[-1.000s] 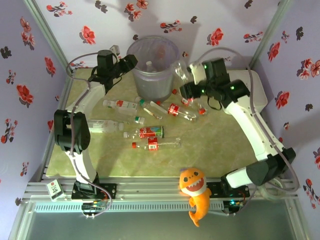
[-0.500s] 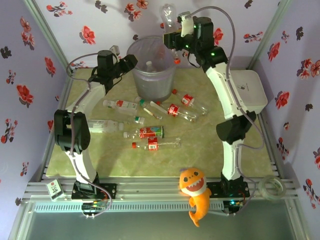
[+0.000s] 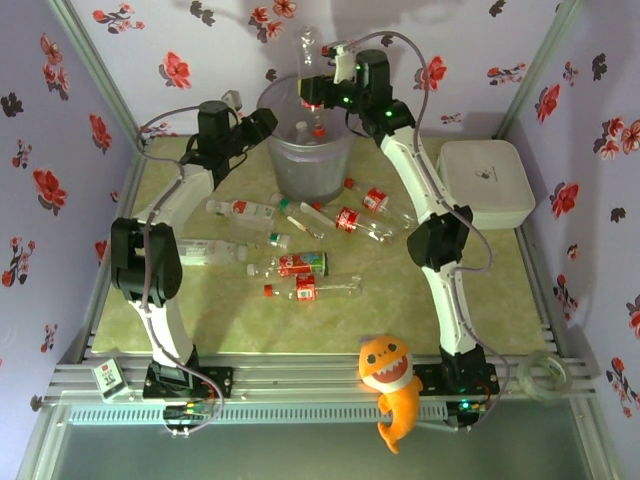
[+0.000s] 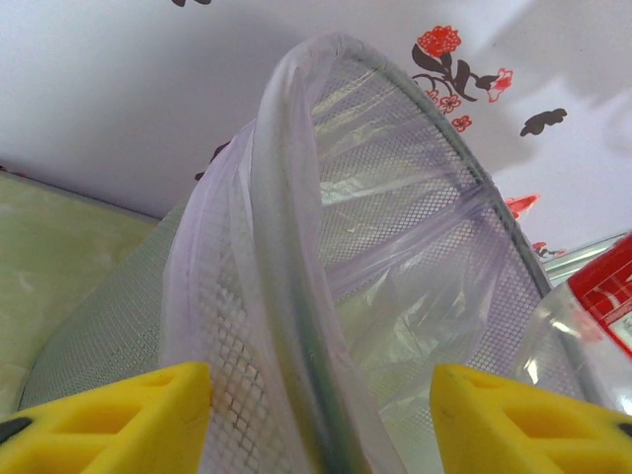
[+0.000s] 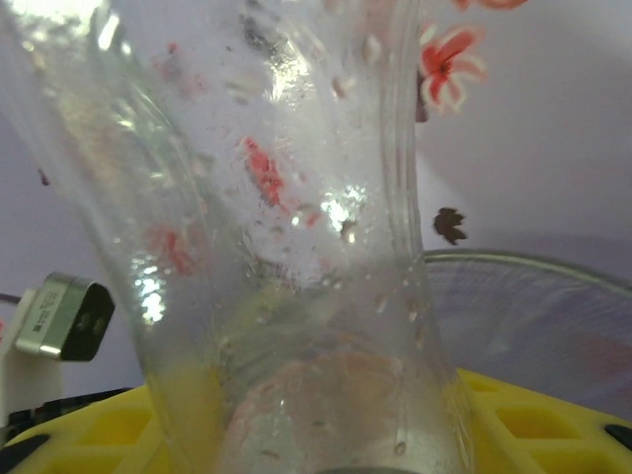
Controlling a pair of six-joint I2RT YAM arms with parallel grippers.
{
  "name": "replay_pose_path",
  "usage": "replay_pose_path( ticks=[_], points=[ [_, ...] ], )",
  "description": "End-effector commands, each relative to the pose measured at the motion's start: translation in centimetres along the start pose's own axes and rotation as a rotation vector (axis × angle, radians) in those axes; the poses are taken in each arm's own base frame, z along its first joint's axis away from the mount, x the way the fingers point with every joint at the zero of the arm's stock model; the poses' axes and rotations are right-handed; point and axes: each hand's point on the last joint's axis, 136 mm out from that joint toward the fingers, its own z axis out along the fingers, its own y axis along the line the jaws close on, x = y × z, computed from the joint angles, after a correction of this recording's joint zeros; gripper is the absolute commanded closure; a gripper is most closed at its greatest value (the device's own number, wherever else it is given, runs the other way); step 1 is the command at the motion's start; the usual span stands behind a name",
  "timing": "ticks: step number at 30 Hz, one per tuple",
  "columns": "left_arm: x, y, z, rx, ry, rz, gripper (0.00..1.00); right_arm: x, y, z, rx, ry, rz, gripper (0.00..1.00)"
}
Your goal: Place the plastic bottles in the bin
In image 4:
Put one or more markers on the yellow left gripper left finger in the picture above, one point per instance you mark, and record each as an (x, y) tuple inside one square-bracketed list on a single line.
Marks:
[(108, 424)]

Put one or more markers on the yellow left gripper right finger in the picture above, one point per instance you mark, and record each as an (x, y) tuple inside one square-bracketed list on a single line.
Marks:
[(533, 434)]

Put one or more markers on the clear bottle red label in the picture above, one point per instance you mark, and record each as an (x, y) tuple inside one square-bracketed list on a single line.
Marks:
[(607, 286)]

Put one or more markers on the clear plastic bin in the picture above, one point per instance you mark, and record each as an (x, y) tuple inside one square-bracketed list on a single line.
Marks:
[(395, 222)]

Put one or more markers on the green marbled table mat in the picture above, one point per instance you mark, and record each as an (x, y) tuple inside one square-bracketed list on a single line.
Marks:
[(49, 271)]

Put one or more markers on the aluminium frame post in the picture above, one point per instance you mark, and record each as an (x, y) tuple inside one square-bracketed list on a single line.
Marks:
[(568, 264)]

